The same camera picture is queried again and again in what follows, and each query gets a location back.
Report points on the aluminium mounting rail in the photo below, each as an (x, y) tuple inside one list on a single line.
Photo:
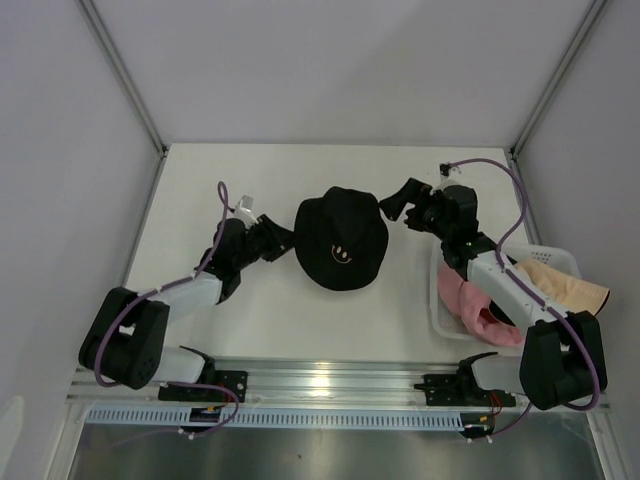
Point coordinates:
[(352, 385)]

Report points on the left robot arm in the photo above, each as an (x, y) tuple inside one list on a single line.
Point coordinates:
[(125, 345)]

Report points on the pink bucket hat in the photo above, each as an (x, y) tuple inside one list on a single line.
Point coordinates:
[(471, 305)]

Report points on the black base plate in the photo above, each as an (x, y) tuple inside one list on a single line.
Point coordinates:
[(460, 390), (206, 388)]

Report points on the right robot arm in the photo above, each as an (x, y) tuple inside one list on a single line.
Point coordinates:
[(562, 361)]

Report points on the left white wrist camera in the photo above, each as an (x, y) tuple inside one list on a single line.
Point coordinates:
[(243, 211)]

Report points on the aluminium frame post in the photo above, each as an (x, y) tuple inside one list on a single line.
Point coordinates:
[(576, 44), (114, 59)]

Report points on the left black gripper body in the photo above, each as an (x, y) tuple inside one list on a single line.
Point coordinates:
[(256, 240)]

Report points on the white plastic basket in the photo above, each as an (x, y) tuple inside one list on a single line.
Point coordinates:
[(515, 300)]

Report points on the right aluminium frame post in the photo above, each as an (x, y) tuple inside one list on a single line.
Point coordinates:
[(576, 44)]

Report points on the white slotted cable duct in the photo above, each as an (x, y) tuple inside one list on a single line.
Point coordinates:
[(260, 417)]

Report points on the left aluminium frame post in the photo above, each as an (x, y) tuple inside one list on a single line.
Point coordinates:
[(114, 59)]

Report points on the black smiley bucket hat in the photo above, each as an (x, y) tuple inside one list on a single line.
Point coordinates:
[(340, 239)]

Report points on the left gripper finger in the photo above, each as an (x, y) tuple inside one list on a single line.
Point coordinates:
[(274, 252), (274, 236)]

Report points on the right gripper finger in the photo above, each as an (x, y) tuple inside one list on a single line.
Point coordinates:
[(393, 206), (417, 218)]

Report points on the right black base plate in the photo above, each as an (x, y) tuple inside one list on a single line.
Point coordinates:
[(460, 390)]

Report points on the beige bucket hat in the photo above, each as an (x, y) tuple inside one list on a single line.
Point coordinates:
[(575, 294)]

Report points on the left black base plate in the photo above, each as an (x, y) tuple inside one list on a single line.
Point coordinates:
[(206, 388)]

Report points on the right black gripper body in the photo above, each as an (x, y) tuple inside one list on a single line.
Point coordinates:
[(432, 209)]

